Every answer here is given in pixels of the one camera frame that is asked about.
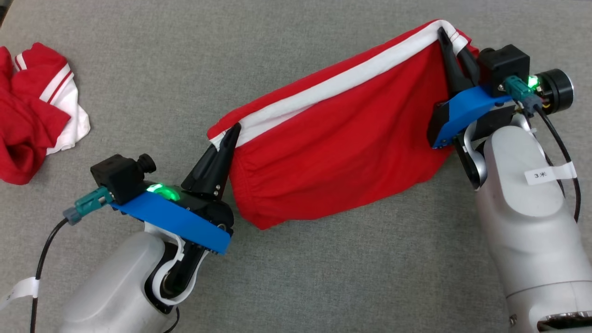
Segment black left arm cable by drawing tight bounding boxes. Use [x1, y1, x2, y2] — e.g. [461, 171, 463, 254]
[30, 217, 70, 333]

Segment white right cable tag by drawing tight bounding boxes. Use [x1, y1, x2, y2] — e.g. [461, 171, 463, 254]
[525, 162, 578, 185]

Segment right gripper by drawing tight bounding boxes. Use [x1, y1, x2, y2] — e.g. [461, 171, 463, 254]
[427, 27, 518, 190]

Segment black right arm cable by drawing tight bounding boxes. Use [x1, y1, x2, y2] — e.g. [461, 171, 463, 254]
[523, 104, 581, 222]

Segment teal right cable connector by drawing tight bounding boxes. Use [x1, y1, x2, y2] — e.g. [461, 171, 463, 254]
[503, 75, 542, 116]

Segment black round motor housing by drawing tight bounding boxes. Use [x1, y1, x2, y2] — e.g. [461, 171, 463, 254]
[536, 68, 575, 114]

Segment teal cable connector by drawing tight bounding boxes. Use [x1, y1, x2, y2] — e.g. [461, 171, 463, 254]
[63, 186, 115, 226]
[503, 75, 542, 116]

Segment red and white jersey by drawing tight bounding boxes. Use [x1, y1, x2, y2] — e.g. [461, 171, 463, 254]
[207, 19, 481, 230]

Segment teal left cable connector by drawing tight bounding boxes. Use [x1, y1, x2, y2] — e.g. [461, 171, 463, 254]
[63, 186, 115, 226]

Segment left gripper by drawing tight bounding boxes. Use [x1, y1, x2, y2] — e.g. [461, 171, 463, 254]
[144, 123, 242, 306]

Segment red Bulls jersey white sleeves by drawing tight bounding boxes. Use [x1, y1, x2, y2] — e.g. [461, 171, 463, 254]
[0, 43, 91, 185]

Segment white left cable tag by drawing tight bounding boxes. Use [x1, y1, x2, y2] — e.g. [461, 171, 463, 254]
[0, 277, 40, 310]

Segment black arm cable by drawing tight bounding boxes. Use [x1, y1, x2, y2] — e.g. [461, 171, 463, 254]
[30, 217, 70, 333]
[523, 104, 581, 222]

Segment white cable tag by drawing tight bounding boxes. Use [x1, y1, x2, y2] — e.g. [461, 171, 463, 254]
[0, 277, 40, 310]
[525, 162, 578, 185]

